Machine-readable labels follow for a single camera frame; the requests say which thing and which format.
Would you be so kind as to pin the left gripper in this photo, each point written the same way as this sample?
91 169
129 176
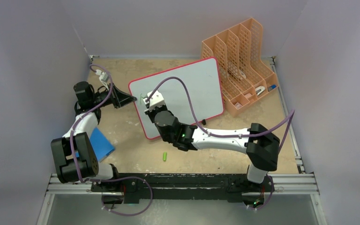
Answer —
119 99

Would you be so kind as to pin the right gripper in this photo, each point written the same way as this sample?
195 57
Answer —
151 113

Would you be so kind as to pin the pink framed whiteboard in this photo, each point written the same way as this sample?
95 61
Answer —
191 88

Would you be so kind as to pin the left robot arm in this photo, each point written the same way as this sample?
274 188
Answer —
73 154

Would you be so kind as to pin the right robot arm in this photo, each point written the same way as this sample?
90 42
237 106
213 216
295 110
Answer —
261 146

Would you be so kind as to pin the blue book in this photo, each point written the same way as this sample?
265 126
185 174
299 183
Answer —
91 139

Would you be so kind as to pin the small pink card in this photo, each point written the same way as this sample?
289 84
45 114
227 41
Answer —
238 105

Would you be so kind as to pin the orange file organizer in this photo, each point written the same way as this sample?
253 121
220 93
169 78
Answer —
241 68

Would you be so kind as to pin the white stapler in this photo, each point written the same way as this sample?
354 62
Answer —
259 90

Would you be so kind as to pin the black base bar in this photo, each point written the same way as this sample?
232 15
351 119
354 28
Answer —
232 187

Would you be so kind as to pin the blue small item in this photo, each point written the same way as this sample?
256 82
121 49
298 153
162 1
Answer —
270 88

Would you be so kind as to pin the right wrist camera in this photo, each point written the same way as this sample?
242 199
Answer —
153 100

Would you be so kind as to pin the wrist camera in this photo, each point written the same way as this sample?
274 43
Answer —
153 100
103 78

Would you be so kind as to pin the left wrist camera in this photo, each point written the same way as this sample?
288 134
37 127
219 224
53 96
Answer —
103 78

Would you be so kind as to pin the aluminium frame rail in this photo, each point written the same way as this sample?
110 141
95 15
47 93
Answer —
284 184

